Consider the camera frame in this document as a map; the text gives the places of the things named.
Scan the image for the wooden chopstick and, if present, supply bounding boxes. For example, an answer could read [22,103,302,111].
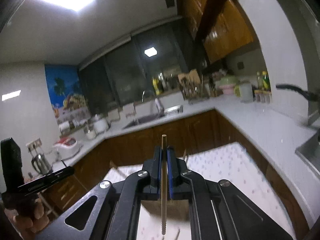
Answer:
[161,134,168,236]

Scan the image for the person left hand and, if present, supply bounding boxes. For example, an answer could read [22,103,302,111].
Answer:
[4,199,49,239]

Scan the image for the steel electric kettle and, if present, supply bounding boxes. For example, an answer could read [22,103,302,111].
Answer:
[31,153,53,176]

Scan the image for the floral white tablecloth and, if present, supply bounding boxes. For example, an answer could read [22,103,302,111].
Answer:
[104,148,292,239]

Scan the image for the wooden utensil holder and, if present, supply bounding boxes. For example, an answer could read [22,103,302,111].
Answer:
[142,199,190,222]

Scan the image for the white red rice cooker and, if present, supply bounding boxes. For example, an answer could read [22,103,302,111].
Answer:
[52,137,80,160]

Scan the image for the small white jar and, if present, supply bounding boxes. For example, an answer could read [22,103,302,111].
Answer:
[84,127,97,140]

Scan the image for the white steel pot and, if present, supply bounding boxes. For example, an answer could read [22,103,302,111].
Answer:
[91,114,110,134]

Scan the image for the gas stove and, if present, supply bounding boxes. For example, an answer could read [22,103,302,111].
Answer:
[296,118,319,179]

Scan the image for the chrome sink faucet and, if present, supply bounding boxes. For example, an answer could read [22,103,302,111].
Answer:
[142,90,149,102]

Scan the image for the yellow dish soap bottle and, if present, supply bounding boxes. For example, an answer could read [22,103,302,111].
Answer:
[152,77,162,95]

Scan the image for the dish drying rack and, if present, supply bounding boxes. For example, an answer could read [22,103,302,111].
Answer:
[177,69,210,105]

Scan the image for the tropical fruit wall poster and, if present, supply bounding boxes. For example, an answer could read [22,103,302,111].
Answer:
[44,64,90,125]

